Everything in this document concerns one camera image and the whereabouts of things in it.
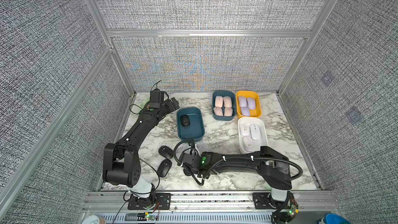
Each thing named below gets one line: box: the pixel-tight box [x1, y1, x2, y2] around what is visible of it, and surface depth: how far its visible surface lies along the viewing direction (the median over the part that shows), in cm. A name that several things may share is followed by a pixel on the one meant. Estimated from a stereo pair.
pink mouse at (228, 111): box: [223, 106, 234, 117], surface depth 107 cm
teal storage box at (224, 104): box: [211, 89, 237, 121], surface depth 111 cm
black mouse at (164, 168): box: [157, 158, 173, 178], surface depth 84 cm
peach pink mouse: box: [214, 95, 224, 108], surface depth 112 cm
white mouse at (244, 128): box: [239, 122, 251, 136], surface depth 98 cm
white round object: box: [81, 215, 101, 224], surface depth 66 cm
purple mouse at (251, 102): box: [246, 96, 257, 110], surface depth 112 cm
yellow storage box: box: [235, 90, 262, 119], surface depth 112 cm
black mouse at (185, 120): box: [180, 114, 191, 127], surface depth 103 cm
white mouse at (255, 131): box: [249, 123, 261, 140], surface depth 97 cm
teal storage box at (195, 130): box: [176, 106, 205, 142], surface depth 102 cm
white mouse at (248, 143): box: [242, 135, 255, 152], surface depth 94 cm
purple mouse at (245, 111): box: [240, 106, 251, 117], surface depth 108 cm
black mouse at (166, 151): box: [158, 145, 175, 160], surface depth 90 cm
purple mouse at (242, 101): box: [238, 95, 248, 108], surface depth 112 cm
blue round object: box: [325, 213, 352, 224], surface depth 63 cm
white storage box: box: [237, 117, 269, 154], surface depth 97 cm
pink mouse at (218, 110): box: [212, 106, 224, 116], surface depth 107 cm
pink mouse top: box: [222, 96, 233, 108], surface depth 112 cm
